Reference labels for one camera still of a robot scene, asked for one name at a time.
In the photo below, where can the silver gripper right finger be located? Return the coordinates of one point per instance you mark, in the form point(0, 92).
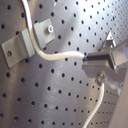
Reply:
point(109, 41)

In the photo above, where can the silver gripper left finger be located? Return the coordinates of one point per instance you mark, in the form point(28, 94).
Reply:
point(111, 62)

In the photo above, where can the left grey metal clip bracket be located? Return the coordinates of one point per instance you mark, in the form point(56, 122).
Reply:
point(20, 46)

